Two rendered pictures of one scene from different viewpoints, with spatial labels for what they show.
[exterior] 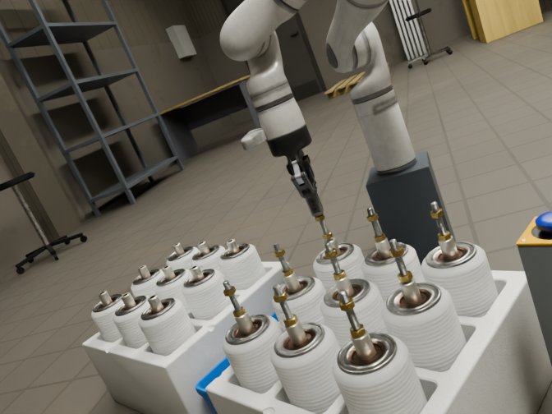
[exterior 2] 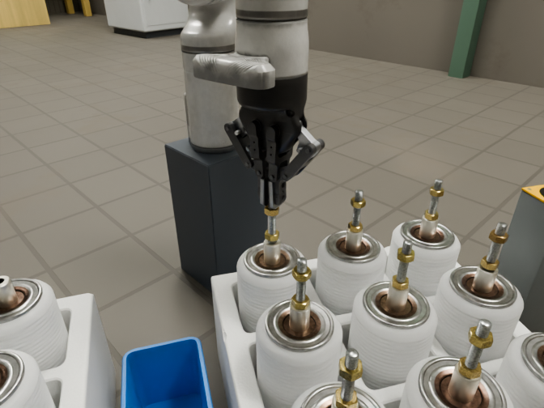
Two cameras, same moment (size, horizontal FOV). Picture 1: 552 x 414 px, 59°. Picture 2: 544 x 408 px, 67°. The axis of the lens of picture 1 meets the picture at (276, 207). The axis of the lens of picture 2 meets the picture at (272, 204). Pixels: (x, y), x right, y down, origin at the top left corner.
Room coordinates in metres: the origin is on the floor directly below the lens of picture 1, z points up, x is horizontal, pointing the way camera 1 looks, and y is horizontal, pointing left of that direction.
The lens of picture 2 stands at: (0.67, 0.34, 0.59)
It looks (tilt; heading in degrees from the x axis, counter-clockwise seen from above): 30 degrees down; 294
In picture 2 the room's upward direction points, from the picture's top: straight up
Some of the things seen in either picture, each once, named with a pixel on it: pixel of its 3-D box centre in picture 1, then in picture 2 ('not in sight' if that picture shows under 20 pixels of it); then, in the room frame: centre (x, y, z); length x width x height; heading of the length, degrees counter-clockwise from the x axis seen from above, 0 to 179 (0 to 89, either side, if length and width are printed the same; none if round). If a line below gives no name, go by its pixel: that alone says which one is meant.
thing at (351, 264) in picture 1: (351, 294); (272, 309); (0.85, -0.07, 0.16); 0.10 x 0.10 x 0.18
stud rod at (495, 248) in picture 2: (401, 264); (494, 251); (0.59, -0.12, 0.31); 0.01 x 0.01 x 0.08
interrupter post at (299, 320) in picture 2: (292, 282); (299, 315); (0.78, 0.02, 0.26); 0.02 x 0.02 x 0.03
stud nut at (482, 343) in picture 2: (280, 296); (480, 337); (0.61, 0.04, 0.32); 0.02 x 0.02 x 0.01; 36
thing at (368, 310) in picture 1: (366, 342); (384, 357); (0.68, -0.05, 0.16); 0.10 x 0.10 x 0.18
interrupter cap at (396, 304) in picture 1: (413, 299); (482, 286); (0.59, -0.12, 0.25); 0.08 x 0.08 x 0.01
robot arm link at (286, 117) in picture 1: (269, 119); (260, 41); (0.85, -0.05, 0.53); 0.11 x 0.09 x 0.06; 77
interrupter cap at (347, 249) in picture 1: (334, 254); (272, 259); (0.85, -0.07, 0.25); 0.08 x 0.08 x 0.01
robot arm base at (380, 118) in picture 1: (384, 132); (212, 99); (1.07, -0.29, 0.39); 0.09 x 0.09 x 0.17; 68
